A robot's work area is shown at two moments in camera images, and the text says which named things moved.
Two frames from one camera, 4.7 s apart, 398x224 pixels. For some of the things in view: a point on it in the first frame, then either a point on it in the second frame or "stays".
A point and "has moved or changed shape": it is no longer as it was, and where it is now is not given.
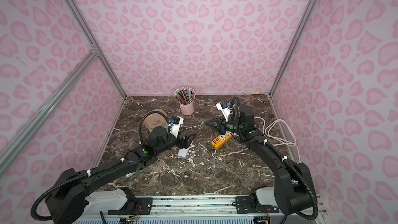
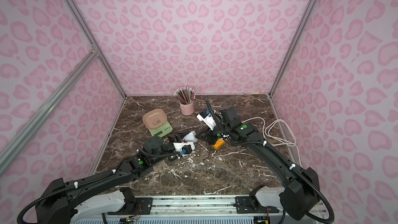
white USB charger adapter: [183, 153] has moved or changed shape
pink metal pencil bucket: [187, 109] stays
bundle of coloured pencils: [185, 95] stays
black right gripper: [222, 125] → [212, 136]
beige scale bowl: [156, 120] stays
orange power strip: [217, 142] stays
